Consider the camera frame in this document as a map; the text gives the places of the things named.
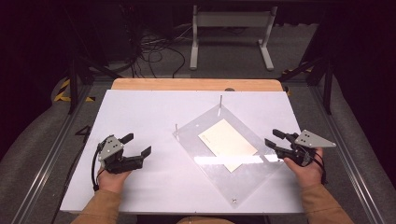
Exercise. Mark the wooden table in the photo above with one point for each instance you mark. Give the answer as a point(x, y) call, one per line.
point(196, 84)

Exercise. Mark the aluminium rail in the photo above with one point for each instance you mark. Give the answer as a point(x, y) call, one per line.
point(345, 155)
point(46, 161)

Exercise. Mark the person's left hand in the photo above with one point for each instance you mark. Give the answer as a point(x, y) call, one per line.
point(113, 180)

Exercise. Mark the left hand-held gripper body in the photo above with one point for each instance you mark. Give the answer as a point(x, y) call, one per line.
point(115, 154)

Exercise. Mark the clear acrylic plate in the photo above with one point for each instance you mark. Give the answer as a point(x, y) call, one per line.
point(230, 174)

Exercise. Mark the person's right hand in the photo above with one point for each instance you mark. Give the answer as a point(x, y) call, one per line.
point(306, 171)

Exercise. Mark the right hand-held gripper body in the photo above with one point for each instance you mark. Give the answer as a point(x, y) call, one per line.
point(306, 146)

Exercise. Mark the white metal stand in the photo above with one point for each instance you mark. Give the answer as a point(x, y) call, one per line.
point(230, 31)

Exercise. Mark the metal standoff post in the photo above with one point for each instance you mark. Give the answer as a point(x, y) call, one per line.
point(220, 102)
point(176, 130)

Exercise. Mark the white board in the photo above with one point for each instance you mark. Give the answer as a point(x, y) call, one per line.
point(149, 124)

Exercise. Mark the beige paper card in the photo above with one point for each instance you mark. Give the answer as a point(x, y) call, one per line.
point(227, 143)

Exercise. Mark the black metal stand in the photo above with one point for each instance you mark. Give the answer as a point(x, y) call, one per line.
point(81, 71)
point(317, 74)

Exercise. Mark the yellow black hazard tape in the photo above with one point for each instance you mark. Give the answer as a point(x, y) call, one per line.
point(67, 91)

